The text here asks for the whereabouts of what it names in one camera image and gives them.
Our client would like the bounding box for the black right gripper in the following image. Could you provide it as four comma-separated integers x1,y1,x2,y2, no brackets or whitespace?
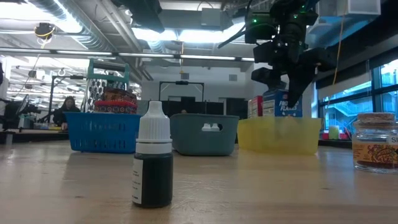
251,39,340,108

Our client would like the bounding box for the blue rectangular food box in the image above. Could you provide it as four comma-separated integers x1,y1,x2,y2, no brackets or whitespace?
262,89,303,118

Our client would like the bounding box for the red Froot Loops box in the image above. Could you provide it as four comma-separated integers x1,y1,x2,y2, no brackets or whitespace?
248,95,264,119

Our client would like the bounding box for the red-lidded patterned paprika tin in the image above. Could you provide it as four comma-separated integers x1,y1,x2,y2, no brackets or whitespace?
94,100,138,114

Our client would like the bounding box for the glass jar cork lid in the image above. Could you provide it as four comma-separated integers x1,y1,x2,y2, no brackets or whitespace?
353,112,398,174

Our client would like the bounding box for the black dropper bottle white label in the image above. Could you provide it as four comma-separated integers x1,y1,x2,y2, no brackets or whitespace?
132,100,174,208

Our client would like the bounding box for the linear ceiling light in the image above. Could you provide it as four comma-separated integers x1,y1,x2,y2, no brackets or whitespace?
0,46,256,63

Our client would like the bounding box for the yellow translucent plastic bin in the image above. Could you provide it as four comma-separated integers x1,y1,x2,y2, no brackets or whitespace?
238,116,322,156

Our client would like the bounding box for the pale green container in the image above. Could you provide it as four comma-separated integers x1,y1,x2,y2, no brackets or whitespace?
328,125,340,140

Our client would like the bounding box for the grey plastic bin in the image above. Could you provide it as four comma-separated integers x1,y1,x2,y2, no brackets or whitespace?
170,113,240,156

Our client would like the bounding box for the person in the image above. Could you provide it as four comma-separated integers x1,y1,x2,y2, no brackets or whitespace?
52,95,81,131

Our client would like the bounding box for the blue plastic basket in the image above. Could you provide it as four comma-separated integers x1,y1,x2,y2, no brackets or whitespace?
63,111,142,154

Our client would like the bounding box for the dark background workbench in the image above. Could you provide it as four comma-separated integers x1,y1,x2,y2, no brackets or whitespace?
0,129,70,144

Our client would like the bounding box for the orange hanging cord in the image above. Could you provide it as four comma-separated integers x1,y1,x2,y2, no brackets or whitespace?
332,15,346,86

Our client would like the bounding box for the black metal rig frame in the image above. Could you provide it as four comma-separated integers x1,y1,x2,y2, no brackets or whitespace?
48,74,86,125
159,80,205,102

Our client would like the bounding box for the steel box grater teal handle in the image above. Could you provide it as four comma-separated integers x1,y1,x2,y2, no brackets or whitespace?
81,58,130,113

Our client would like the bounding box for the ceiling device yellow cable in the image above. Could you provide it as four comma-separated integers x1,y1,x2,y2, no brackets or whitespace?
34,22,57,41

